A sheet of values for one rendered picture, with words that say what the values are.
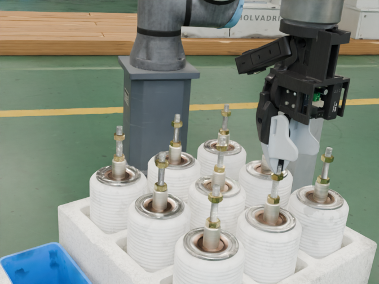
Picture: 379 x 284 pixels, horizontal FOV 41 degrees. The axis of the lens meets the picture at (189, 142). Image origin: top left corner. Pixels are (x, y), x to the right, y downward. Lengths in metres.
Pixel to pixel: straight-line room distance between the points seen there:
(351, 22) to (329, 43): 2.79
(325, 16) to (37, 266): 0.63
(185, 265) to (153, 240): 0.09
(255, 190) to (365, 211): 0.56
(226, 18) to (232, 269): 0.79
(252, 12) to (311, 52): 2.35
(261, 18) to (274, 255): 2.37
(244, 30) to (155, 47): 1.71
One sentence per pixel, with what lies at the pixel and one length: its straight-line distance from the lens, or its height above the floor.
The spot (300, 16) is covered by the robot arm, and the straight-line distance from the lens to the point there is 0.62.
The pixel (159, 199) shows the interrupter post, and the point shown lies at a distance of 0.75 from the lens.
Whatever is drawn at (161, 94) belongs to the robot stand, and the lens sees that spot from 1.32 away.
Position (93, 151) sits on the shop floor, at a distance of 1.56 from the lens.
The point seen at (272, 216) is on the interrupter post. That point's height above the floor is 0.26.
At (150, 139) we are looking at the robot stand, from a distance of 1.36.
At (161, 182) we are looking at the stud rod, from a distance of 0.75.
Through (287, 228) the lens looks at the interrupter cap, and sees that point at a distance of 0.75.
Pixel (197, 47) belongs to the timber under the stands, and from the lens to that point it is 2.83.
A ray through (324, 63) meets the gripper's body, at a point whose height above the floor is 0.50.
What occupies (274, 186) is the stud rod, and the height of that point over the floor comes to 0.31.
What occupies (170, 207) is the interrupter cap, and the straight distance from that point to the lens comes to 0.77.
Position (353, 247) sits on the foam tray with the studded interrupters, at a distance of 0.88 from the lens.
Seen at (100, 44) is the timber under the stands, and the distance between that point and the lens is 2.71.
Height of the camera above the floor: 0.64
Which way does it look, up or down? 23 degrees down
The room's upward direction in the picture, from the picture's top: 4 degrees clockwise
